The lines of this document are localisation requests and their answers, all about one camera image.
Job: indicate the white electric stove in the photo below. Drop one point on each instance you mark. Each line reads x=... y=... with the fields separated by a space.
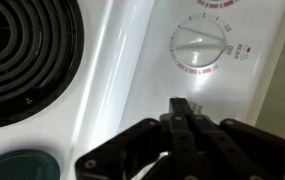
x=115 y=66

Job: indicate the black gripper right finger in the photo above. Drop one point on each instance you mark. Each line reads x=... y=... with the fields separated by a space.
x=242 y=150

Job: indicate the black coil stove burner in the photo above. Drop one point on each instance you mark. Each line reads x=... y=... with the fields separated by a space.
x=32 y=50

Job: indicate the small teal cup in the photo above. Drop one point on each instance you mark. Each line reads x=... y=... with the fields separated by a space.
x=18 y=166

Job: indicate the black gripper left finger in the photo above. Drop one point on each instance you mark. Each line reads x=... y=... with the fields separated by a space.
x=132 y=143

